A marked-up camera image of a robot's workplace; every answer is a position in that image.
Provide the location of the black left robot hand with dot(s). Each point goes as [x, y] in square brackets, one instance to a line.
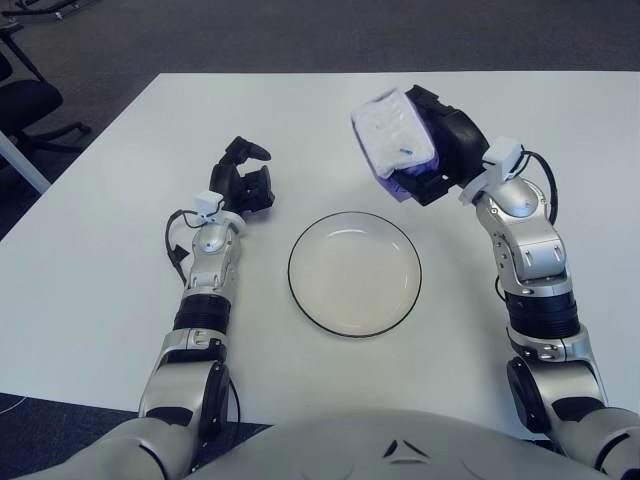
[227, 182]

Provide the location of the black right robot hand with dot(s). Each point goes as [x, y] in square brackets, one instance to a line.
[460, 145]

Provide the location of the purple tissue paper pack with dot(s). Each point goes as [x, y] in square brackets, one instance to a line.
[390, 135]

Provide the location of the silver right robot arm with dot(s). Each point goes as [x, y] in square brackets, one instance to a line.
[530, 240]

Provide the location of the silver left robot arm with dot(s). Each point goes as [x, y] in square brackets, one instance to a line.
[210, 250]

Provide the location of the white plate with black rim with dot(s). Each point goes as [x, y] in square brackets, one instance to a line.
[350, 275]

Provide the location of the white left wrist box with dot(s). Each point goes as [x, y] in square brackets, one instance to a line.
[207, 202]

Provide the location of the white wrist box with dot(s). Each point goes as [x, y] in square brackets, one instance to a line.
[207, 202]
[502, 157]

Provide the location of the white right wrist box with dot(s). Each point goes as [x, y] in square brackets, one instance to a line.
[502, 157]

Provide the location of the black office chair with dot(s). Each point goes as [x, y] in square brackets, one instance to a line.
[25, 100]

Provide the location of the chair base with casters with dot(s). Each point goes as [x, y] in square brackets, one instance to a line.
[55, 14]

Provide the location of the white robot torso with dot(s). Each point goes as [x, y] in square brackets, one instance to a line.
[350, 445]

